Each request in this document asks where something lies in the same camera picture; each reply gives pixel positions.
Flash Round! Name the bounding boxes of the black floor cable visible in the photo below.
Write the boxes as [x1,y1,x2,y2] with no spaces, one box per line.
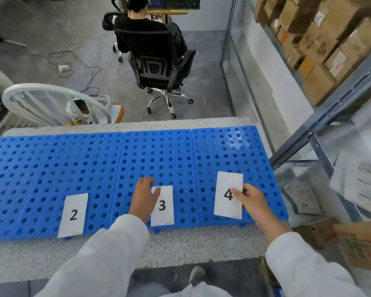
[28,43,102,95]

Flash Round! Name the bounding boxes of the person's left hand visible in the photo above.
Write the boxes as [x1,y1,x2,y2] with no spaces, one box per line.
[128,177,162,224]

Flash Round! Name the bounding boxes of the small yellow desk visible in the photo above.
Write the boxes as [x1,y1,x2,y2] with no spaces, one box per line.
[147,9,190,16]

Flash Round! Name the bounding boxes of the orange seat cushion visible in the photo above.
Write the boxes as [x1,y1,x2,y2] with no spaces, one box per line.
[65,103,125,126]

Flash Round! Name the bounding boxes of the person's right hand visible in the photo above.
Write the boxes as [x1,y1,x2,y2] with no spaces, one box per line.
[230,183,279,229]

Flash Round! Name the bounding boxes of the white number card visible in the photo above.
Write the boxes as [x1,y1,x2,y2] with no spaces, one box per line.
[150,185,175,227]
[214,171,244,220]
[57,193,89,239]

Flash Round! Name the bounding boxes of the black crate with paper sign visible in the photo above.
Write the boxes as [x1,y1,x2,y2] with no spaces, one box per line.
[165,0,202,11]

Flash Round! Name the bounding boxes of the white paper sheets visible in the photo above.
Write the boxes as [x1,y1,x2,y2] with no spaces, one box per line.
[92,105,118,125]

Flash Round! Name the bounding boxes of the person's left leg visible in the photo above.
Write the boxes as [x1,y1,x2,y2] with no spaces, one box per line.
[127,281,171,297]

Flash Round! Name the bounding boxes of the person's right forearm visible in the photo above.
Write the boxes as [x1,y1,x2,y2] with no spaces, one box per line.
[255,217,370,297]

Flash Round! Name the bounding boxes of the person's white right shoe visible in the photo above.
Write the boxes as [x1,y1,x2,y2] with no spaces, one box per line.
[188,266,207,287]

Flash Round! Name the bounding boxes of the black mesh office chair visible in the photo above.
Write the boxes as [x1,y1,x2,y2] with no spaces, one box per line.
[101,0,126,63]

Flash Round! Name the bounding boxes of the small brown box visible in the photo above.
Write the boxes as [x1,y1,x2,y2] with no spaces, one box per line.
[292,217,339,250]

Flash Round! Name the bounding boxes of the person's left forearm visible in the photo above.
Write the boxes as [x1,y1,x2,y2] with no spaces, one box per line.
[34,212,151,297]

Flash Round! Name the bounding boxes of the stack of brown cardboard boxes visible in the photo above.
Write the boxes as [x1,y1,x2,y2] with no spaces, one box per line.
[253,0,371,107]

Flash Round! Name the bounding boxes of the black office chair patterned back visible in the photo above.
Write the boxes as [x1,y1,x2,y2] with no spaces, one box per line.
[113,27,197,120]

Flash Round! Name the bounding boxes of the white headset device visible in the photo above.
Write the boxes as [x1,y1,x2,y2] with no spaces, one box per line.
[65,95,112,125]

